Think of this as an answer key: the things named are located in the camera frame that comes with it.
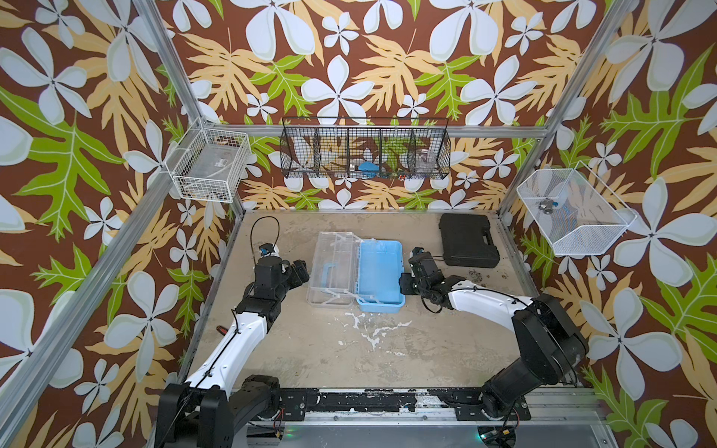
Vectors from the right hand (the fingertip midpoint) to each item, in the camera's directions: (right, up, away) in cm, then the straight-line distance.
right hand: (402, 279), depth 93 cm
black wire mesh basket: (-13, +46, +3) cm, 48 cm away
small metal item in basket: (+45, +24, -7) cm, 51 cm away
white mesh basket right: (+50, +22, -11) cm, 56 cm away
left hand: (-34, +6, -8) cm, 36 cm away
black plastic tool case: (+27, +13, +11) cm, 32 cm away
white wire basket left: (-62, +37, -8) cm, 72 cm away
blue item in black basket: (-11, +38, +1) cm, 39 cm away
